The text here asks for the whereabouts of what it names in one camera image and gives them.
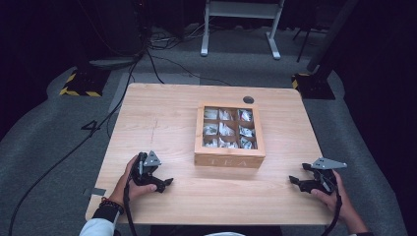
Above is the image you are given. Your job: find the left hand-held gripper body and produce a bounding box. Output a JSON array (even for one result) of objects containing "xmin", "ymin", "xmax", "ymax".
[{"xmin": 131, "ymin": 150, "xmax": 162, "ymax": 187}]

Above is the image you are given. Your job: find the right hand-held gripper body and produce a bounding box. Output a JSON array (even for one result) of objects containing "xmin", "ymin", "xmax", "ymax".
[{"xmin": 304, "ymin": 157, "xmax": 348, "ymax": 195}]

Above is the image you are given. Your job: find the wooden tea box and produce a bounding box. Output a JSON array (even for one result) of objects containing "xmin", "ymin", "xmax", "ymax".
[{"xmin": 194, "ymin": 101, "xmax": 267, "ymax": 169}]

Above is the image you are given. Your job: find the person's right hand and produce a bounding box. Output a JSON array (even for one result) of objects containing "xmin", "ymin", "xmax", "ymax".
[{"xmin": 311, "ymin": 170, "xmax": 353, "ymax": 221}]

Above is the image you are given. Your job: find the person's left hand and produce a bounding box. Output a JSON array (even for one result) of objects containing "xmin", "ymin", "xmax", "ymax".
[{"xmin": 109, "ymin": 156, "xmax": 157, "ymax": 206}]

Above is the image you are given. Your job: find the person's dark clothing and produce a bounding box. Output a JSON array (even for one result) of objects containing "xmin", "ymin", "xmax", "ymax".
[{"xmin": 150, "ymin": 225, "xmax": 283, "ymax": 236}]

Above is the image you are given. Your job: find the grey floor tape piece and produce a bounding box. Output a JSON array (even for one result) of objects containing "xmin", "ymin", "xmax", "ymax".
[{"xmin": 83, "ymin": 187, "xmax": 107, "ymax": 198}]

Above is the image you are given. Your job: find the group of white tea bags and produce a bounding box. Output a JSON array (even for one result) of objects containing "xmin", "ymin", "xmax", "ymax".
[{"xmin": 203, "ymin": 107, "xmax": 256, "ymax": 150}]

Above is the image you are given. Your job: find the black stand base hazard tape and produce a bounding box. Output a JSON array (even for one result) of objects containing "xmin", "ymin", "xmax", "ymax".
[
  {"xmin": 59, "ymin": 67, "xmax": 111, "ymax": 97},
  {"xmin": 291, "ymin": 72, "xmax": 336, "ymax": 100}
]

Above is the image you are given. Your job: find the black tripod leg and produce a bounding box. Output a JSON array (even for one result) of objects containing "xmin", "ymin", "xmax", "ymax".
[{"xmin": 293, "ymin": 26, "xmax": 328, "ymax": 63}]

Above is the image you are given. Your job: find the dark slanted stand pole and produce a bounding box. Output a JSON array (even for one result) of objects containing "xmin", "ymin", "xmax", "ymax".
[{"xmin": 306, "ymin": 0, "xmax": 360, "ymax": 73}]

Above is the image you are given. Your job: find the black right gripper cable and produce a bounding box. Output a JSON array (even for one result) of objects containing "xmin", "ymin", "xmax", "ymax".
[{"xmin": 323, "ymin": 186, "xmax": 344, "ymax": 236}]

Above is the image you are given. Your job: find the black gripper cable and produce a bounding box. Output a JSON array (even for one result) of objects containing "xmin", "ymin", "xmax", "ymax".
[
  {"xmin": 323, "ymin": 186, "xmax": 344, "ymax": 236},
  {"xmin": 123, "ymin": 180, "xmax": 139, "ymax": 236}
]

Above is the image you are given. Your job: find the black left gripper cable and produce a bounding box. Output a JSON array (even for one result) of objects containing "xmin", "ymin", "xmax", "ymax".
[{"xmin": 123, "ymin": 180, "xmax": 139, "ymax": 236}]

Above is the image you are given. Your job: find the beaded bracelet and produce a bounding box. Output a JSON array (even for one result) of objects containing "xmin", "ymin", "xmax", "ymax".
[{"xmin": 99, "ymin": 196, "xmax": 126, "ymax": 215}]

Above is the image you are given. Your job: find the long black floor cable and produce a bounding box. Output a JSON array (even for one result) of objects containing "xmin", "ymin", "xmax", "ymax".
[{"xmin": 8, "ymin": 60, "xmax": 141, "ymax": 236}]

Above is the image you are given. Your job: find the thin black floor cable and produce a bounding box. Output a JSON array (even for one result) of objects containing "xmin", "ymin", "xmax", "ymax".
[{"xmin": 146, "ymin": 48, "xmax": 232, "ymax": 87}]

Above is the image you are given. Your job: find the bundle of floor cables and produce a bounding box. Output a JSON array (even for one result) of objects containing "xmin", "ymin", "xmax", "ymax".
[{"xmin": 147, "ymin": 24, "xmax": 206, "ymax": 51}]

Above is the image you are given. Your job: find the white metal desk frame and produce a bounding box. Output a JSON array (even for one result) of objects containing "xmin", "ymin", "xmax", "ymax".
[{"xmin": 200, "ymin": 0, "xmax": 285, "ymax": 61}]

